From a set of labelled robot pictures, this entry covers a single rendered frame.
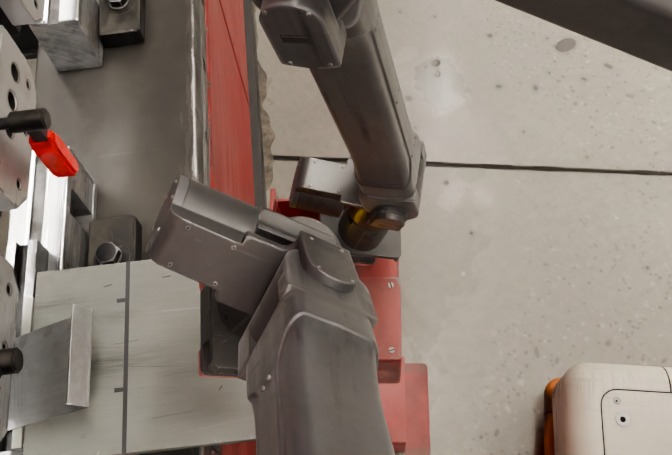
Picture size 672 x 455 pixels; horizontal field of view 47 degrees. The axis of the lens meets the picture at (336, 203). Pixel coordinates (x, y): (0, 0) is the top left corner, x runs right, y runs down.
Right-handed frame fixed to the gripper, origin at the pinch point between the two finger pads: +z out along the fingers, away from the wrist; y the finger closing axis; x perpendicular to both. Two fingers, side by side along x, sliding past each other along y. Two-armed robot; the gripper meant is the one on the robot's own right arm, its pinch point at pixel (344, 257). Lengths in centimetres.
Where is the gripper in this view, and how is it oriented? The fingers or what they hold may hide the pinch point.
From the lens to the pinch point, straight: 103.9
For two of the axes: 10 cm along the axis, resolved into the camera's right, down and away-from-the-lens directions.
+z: -2.2, 4.4, 8.7
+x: -0.1, 8.9, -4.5
